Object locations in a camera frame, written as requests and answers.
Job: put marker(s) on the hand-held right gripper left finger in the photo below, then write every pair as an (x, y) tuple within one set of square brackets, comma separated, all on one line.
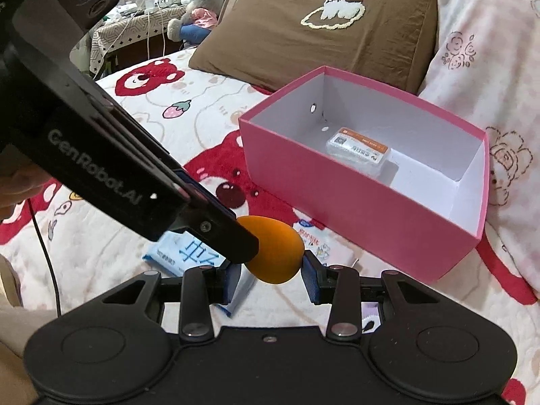
[(231, 282)]

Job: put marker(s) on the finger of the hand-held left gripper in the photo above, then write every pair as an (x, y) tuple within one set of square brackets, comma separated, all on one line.
[(228, 236), (168, 164)]

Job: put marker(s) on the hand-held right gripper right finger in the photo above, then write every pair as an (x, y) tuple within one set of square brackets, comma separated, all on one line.
[(310, 280)]

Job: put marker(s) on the white wet tissue pack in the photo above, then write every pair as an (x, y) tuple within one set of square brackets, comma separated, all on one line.
[(327, 247)]

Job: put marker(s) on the orange makeup sponge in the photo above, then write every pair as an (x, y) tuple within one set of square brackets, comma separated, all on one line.
[(278, 253)]

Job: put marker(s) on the blue wet wipes pack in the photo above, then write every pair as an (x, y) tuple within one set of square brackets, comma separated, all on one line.
[(177, 255)]

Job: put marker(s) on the pink cardboard box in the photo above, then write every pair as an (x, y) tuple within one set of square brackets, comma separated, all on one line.
[(363, 223)]

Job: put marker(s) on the person's left hand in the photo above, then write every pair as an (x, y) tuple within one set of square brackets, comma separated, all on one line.
[(19, 192)]

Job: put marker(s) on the bear printed blanket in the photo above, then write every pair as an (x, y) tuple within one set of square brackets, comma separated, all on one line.
[(109, 202)]

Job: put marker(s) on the table with patterned cloth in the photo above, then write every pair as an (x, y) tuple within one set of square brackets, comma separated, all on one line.
[(126, 29)]

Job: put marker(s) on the clear face mask packet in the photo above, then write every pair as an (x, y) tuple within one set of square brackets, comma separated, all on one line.
[(358, 149)]

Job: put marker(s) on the grey plush toy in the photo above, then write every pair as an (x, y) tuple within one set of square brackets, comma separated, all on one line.
[(202, 12)]

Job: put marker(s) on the brown pillow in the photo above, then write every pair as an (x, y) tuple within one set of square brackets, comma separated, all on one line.
[(270, 42)]

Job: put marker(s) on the pink checked pillow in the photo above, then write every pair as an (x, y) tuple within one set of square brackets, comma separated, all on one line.
[(489, 42)]

